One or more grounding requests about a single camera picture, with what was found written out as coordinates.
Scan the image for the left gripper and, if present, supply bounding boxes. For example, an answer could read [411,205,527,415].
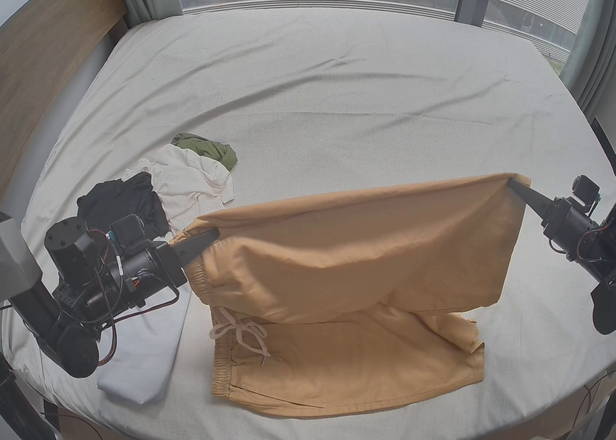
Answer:
[113,241,189,308]

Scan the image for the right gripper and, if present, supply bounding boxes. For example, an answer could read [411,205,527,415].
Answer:
[541,196,591,257]

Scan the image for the tan shorts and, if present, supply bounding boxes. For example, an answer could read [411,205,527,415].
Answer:
[180,172,531,417]

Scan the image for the black garment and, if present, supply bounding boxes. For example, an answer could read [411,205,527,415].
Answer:
[76,172,170,241]

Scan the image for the white garment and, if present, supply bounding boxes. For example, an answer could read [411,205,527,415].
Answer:
[126,143,236,237]

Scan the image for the pale blue garment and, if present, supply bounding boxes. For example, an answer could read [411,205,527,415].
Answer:
[96,284,191,405]

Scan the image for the olive green garment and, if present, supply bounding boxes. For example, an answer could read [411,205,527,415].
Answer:
[172,133,238,171]

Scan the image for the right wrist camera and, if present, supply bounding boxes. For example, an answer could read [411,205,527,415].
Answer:
[571,175,603,216]

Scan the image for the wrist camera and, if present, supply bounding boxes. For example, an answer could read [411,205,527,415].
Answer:
[108,214,145,248]
[571,175,603,216]

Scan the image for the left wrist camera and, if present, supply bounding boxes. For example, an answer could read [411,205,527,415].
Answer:
[108,214,145,248]

